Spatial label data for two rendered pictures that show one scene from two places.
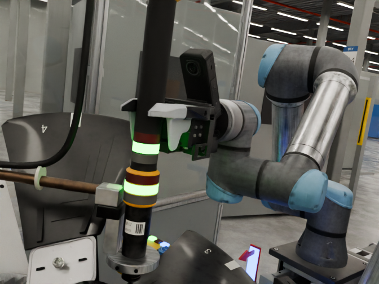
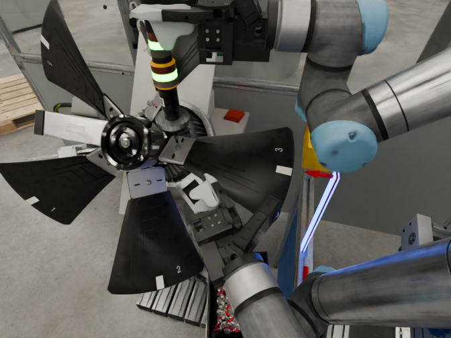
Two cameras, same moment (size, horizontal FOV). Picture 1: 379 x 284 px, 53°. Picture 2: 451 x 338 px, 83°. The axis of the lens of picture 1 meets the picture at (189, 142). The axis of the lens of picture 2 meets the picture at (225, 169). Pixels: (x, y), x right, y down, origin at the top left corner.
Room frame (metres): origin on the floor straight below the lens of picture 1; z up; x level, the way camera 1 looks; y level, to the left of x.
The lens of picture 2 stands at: (0.39, -0.39, 1.57)
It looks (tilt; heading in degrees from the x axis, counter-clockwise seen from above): 46 degrees down; 65
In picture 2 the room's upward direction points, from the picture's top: straight up
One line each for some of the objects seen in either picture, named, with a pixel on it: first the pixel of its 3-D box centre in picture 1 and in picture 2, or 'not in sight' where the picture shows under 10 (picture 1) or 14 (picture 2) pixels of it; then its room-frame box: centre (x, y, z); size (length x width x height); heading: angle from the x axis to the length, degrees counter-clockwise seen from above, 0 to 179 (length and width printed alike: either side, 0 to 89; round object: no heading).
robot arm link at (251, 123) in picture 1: (234, 121); (339, 28); (0.72, -0.08, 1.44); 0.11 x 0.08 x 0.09; 151
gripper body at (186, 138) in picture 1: (194, 125); (235, 28); (0.58, 0.00, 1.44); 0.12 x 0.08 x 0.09; 151
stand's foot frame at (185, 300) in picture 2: not in sight; (194, 263); (0.49, 0.29, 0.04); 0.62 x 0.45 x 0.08; 51
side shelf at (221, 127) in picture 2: not in sight; (207, 123); (0.73, 0.55, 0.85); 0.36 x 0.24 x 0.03; 141
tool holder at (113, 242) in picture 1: (129, 225); (168, 97); (0.47, 0.06, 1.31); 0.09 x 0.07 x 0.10; 86
